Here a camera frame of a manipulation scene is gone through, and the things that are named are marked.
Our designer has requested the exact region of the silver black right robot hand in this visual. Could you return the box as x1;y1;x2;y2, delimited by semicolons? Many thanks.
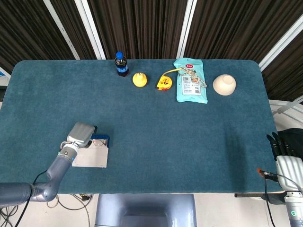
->
267;131;303;192

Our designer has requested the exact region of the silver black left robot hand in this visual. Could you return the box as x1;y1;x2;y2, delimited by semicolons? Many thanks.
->
66;122;98;149

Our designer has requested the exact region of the blue glasses case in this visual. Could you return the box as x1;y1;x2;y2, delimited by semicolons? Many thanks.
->
71;134;111;169

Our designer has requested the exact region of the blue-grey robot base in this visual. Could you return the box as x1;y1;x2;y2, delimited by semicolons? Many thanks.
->
94;193;197;227

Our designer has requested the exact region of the white metal rack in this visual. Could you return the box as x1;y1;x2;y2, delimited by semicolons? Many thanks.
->
268;97;303;123

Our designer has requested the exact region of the teal table cloth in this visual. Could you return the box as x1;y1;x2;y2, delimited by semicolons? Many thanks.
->
0;59;282;195

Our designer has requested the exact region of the cola bottle blue cap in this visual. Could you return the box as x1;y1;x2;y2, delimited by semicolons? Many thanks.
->
114;52;130;78

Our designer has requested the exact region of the yellow tape measure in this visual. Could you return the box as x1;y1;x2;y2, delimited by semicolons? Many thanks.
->
156;68;183;91

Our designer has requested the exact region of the beige upturned bowl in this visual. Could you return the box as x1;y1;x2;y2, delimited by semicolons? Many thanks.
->
213;74;237;96

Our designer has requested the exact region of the light blue snack packet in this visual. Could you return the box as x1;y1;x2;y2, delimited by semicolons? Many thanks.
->
173;58;208;104

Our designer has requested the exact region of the dark brown curtain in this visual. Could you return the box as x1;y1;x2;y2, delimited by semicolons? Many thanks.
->
0;0;303;102

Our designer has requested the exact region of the cable with orange plug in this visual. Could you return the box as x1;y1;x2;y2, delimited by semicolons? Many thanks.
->
257;167;303;227

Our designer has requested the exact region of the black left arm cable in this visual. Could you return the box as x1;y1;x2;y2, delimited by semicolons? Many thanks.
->
14;169;48;227

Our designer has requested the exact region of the beige floor cable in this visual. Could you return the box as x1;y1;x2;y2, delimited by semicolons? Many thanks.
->
46;193;93;227

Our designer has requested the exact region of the white frame post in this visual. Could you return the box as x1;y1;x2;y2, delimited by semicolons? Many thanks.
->
43;0;80;60
176;0;197;60
258;14;303;71
74;0;107;60

